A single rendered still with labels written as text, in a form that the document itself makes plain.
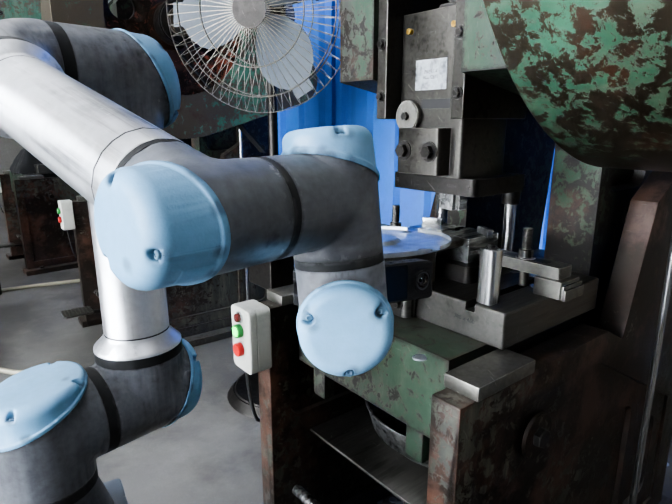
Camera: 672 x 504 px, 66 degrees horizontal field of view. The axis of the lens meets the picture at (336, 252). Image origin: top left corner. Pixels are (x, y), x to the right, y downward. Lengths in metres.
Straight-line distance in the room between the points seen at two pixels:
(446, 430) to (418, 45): 0.64
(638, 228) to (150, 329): 0.89
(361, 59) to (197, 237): 0.77
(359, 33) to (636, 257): 0.67
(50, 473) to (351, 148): 0.53
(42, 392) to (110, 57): 0.40
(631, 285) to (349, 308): 0.81
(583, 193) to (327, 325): 0.78
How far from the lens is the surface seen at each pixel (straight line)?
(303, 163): 0.38
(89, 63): 0.67
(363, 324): 0.39
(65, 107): 0.45
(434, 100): 0.96
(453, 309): 0.89
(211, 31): 1.69
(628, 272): 1.14
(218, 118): 2.17
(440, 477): 0.81
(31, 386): 0.75
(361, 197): 0.40
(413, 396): 0.88
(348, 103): 3.00
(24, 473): 0.74
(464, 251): 0.98
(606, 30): 0.56
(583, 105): 0.63
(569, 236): 1.12
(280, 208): 0.34
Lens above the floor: 0.99
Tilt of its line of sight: 14 degrees down
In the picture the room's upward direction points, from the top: straight up
